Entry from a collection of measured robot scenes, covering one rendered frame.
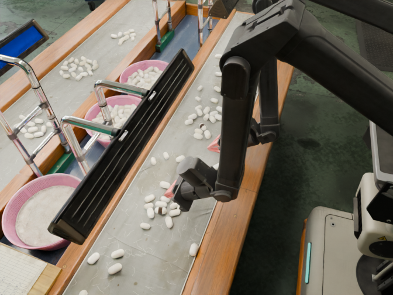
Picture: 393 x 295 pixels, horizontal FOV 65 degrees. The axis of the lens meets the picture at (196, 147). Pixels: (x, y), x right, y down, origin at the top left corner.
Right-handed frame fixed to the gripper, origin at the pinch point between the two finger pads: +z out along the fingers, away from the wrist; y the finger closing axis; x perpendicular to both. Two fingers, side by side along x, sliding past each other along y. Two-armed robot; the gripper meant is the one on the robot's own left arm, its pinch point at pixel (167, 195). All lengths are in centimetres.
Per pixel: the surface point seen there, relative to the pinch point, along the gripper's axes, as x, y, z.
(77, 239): -21.0, 28.8, -13.0
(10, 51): -60, -17, 29
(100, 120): -23, -27, 37
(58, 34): -78, -182, 211
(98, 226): -6.8, 14.4, 16.2
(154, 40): -27, -90, 41
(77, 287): -2.7, 31.1, 15.6
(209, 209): 13.8, -4.1, -4.3
